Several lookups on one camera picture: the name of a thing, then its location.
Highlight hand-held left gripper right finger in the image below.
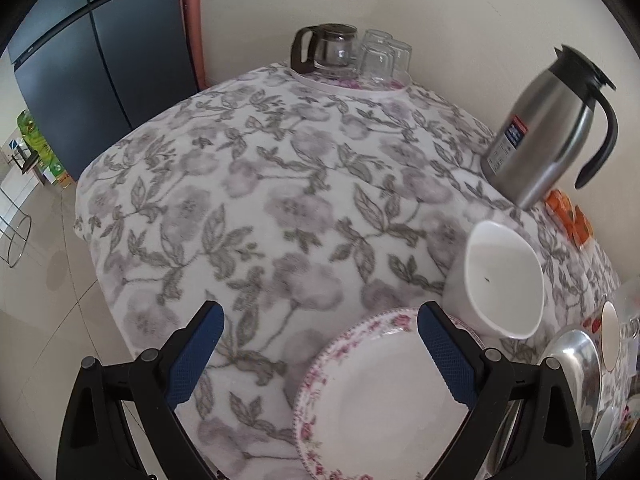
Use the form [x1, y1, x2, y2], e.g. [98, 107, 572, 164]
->
[417, 301, 598, 480]

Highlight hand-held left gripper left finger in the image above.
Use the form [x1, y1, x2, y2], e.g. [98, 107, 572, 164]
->
[56, 301, 225, 480]

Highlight pink floral rimmed plate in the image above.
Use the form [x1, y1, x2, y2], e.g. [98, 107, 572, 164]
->
[292, 307, 506, 480]

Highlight white bowl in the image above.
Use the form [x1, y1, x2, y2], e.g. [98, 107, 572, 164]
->
[444, 220, 546, 340]

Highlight steel plate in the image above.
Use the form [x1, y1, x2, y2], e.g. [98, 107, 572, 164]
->
[537, 326, 602, 433]

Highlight small white cup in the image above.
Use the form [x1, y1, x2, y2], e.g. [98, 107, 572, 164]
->
[599, 301, 624, 372]

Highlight grey floral tablecloth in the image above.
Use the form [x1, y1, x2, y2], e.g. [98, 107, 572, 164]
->
[74, 62, 632, 480]

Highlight orange packet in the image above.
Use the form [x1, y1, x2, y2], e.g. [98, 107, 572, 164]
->
[545, 189, 596, 251]

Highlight stainless steel thermos jug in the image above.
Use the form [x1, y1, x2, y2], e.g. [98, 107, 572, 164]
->
[481, 45, 620, 210]

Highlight green box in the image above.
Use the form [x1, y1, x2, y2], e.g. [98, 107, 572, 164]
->
[17, 110, 74, 187]

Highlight white round tray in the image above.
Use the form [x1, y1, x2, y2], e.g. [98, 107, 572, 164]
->
[292, 66, 407, 95]

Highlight clear drinking glass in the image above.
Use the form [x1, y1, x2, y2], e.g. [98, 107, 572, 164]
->
[387, 39, 414, 83]
[361, 28, 394, 47]
[357, 42, 397, 85]

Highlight dark refrigerator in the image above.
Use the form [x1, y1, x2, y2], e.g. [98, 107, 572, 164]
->
[7, 0, 198, 182]

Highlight glass coffee pot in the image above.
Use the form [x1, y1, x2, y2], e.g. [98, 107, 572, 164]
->
[290, 23, 359, 78]

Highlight pink rolled mat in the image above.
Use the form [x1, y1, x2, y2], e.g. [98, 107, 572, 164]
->
[181, 0, 207, 92]

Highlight metal wire rack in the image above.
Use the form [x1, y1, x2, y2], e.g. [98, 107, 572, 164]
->
[0, 180, 32, 267]

